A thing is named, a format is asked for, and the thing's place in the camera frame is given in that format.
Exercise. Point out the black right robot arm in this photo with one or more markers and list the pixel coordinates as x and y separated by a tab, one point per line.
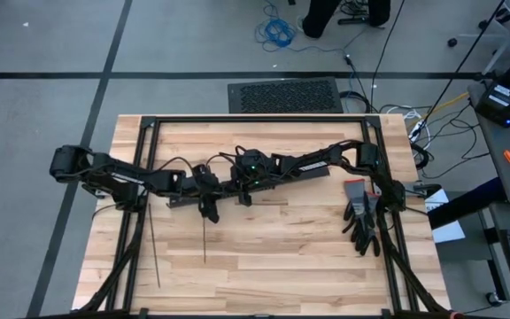
326	161

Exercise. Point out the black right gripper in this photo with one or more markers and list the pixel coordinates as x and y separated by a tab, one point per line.
255	170

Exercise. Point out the black labelled device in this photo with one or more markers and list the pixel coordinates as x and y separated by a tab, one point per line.
489	111

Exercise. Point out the dark desk support beam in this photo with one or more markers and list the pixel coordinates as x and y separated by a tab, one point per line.
467	204

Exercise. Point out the person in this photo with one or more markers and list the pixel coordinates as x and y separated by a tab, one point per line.
319	17

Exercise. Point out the white power strip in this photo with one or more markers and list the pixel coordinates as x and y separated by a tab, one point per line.
418	130

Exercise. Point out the black grey work glove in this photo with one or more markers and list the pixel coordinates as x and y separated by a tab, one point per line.
357	195
372	241

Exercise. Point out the black aluminium table frame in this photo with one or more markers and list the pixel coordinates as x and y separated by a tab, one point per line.
259	119

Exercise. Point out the black power strip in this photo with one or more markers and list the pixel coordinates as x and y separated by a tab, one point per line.
352	20

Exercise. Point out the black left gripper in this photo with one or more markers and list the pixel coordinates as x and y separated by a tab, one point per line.
206	181

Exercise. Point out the white paper sheet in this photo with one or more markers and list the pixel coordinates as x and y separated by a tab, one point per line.
447	230

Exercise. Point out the black perforated floor grate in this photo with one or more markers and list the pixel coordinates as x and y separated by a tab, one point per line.
286	95

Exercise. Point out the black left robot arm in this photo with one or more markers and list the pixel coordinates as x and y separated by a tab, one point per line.
118	175

